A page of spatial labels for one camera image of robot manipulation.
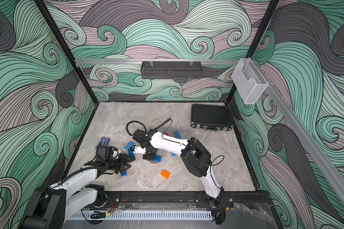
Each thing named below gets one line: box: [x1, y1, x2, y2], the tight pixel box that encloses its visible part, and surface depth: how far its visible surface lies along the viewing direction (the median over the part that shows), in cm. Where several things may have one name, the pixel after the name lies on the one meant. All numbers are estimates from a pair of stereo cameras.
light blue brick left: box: [124, 140, 135, 151], surface depth 94 cm
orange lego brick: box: [160, 169, 171, 180], surface depth 83 cm
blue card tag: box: [95, 136, 111, 149], surface depth 97 cm
